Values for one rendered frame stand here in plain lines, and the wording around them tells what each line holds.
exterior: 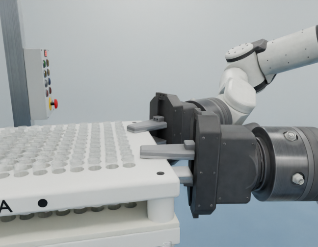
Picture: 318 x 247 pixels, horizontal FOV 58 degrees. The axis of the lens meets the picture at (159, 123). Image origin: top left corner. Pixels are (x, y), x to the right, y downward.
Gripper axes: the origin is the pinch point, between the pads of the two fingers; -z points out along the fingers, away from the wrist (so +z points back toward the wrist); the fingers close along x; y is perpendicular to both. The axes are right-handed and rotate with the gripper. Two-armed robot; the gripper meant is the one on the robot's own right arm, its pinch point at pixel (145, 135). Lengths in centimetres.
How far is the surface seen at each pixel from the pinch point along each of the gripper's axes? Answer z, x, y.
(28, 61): 10, -9, 75
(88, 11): 174, -62, 311
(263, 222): 147, 99, 43
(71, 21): 158, -49, 325
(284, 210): 173, 99, 39
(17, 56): 7, -10, 77
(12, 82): 5, -1, 78
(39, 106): 12, 8, 73
